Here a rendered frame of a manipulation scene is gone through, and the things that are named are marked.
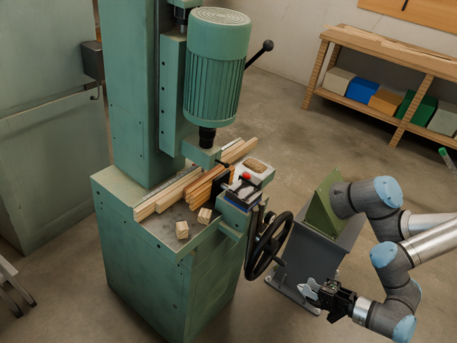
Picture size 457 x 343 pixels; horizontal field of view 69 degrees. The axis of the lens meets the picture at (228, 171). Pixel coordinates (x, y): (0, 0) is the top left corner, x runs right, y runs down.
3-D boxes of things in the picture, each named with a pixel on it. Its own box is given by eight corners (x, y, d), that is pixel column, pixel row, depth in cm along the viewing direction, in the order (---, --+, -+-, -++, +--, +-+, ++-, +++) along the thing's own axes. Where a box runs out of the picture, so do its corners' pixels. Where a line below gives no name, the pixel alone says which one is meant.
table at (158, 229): (196, 284, 101) (198, 272, 98) (130, 229, 114) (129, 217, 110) (292, 190, 142) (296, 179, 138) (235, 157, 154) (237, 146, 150)
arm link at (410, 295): (415, 269, 110) (404, 295, 102) (428, 298, 111) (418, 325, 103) (386, 269, 117) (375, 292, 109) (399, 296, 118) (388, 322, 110)
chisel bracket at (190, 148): (207, 175, 119) (210, 156, 114) (179, 157, 125) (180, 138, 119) (220, 166, 124) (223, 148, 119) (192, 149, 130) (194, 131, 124)
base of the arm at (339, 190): (340, 175, 171) (358, 171, 164) (354, 208, 173) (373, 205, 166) (324, 191, 158) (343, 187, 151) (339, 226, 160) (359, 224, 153)
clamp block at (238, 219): (242, 235, 115) (246, 217, 109) (212, 214, 120) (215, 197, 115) (265, 213, 125) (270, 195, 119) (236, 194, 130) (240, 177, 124)
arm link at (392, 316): (415, 330, 105) (407, 354, 98) (374, 312, 112) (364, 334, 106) (419, 309, 100) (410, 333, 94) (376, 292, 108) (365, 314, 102)
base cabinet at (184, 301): (181, 356, 163) (190, 273, 119) (105, 284, 187) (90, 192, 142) (235, 294, 193) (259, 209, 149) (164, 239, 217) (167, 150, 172)
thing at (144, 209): (137, 222, 109) (137, 212, 106) (133, 219, 110) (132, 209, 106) (243, 150, 149) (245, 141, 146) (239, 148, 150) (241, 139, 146)
